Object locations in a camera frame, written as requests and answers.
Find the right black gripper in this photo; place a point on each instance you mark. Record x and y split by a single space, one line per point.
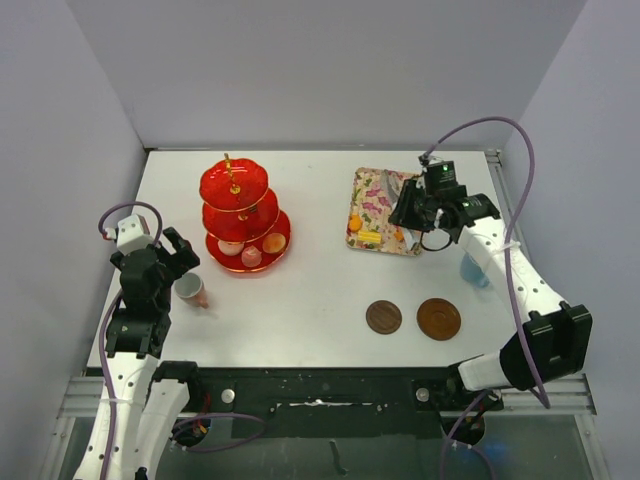
404 215

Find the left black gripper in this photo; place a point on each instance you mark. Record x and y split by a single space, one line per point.
182 260

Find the floral serving tray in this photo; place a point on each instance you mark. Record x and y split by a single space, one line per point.
371 203

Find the white frosted donut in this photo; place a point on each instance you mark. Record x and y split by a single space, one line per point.
230 249

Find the red three-tier cake stand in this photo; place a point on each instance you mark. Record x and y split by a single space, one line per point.
227 189

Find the brown bread roll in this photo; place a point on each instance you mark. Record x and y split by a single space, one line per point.
274 243

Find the brown saucer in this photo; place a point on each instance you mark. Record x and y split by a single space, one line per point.
438 319

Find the metal tongs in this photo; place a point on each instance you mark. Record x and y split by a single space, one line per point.
393 188

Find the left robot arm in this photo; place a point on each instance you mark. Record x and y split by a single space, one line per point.
142 395

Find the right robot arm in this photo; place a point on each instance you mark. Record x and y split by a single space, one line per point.
552 336

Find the yellow layered cake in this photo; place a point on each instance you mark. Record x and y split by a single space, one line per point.
369 237

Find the orange cookie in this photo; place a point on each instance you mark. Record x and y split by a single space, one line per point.
355 223

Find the blue mug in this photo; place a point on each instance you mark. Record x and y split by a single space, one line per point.
471 272

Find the dark wooden coaster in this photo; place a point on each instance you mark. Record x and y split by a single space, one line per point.
383 317

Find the pink handled white cup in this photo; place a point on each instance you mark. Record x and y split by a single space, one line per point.
190 288

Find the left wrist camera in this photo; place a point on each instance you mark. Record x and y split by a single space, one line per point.
132 233

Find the black base frame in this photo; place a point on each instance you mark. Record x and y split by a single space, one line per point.
329 403

